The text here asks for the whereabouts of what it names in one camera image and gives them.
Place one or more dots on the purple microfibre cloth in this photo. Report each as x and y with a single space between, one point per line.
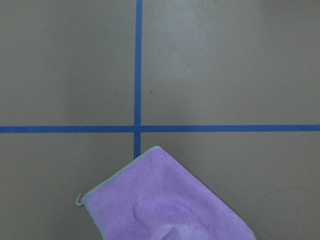
155 198

